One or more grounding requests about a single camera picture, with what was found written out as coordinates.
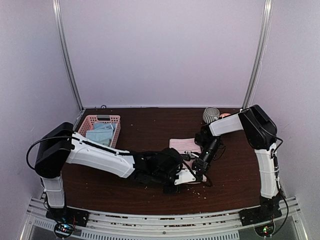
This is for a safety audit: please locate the pink towel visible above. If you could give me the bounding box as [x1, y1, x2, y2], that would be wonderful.
[169, 138, 207, 184]

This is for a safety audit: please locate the pink plastic basket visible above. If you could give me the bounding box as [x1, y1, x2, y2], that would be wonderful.
[77, 114, 121, 148]

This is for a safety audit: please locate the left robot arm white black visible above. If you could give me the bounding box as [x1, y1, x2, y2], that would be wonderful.
[30, 122, 182, 222]

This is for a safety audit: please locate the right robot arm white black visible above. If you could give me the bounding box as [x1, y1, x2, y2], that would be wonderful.
[192, 105, 281, 221]

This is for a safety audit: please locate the striped grey mug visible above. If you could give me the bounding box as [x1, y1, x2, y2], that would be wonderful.
[202, 107, 220, 124]

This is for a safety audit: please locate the red patterned bowl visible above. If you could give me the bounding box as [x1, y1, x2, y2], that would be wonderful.
[219, 113, 231, 118]

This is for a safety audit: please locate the blue towel back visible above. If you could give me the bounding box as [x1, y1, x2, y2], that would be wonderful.
[85, 122, 117, 147]

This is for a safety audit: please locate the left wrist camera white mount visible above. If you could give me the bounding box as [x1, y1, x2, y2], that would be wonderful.
[174, 168, 197, 186]

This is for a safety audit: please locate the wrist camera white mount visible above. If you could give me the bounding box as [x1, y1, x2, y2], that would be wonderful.
[174, 168, 197, 186]
[181, 150, 200, 162]

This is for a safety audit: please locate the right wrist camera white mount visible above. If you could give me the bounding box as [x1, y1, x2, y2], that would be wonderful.
[181, 150, 200, 162]

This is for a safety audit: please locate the front aluminium rail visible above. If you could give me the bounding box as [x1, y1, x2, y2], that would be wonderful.
[24, 197, 303, 240]

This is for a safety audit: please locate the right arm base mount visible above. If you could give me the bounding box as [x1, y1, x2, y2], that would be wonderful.
[238, 206, 282, 238]

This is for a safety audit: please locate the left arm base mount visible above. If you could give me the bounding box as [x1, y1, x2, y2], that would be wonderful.
[45, 207, 90, 239]

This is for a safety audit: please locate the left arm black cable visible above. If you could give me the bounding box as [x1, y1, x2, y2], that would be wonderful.
[26, 136, 213, 188]

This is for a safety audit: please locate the right aluminium frame post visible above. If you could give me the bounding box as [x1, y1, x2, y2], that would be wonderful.
[241, 0, 273, 110]

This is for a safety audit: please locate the aluminium frame post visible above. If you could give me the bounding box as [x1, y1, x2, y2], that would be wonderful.
[52, 0, 84, 112]
[241, 0, 273, 110]

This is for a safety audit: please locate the left aluminium frame post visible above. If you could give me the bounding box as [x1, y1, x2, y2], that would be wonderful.
[52, 0, 84, 112]

